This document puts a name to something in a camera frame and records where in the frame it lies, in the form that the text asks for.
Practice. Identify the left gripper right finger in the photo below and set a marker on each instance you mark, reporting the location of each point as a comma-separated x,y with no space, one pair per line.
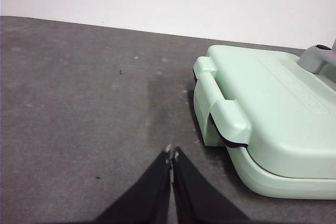
199,197

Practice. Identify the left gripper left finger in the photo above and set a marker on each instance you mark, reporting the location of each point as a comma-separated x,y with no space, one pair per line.
141,197

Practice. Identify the mint green breakfast machine base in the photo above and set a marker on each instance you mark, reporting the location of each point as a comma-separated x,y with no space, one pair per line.
275,187

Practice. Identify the mint green griddle cover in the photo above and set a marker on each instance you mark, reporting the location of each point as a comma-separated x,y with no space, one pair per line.
275,116

